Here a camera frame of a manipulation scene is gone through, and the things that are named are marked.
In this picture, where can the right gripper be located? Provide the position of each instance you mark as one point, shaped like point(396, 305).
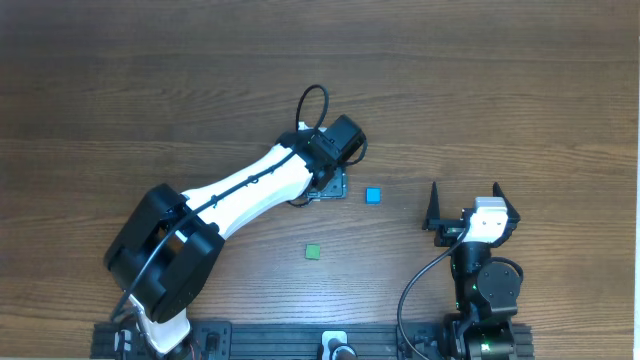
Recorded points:
point(450, 232)

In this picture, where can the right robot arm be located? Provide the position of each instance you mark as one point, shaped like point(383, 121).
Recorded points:
point(487, 287)

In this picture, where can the blue cube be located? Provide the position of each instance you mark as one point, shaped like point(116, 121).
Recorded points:
point(373, 195)

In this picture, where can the green cube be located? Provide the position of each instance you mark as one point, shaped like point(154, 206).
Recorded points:
point(312, 252)

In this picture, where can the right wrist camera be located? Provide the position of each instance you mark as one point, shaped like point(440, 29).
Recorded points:
point(487, 217)

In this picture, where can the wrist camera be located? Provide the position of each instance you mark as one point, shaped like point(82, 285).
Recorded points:
point(303, 125)
point(487, 217)

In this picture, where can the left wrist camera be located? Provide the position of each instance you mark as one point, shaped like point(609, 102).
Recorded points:
point(303, 125)

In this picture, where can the mounting rail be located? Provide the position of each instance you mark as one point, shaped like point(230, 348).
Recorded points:
point(280, 342)

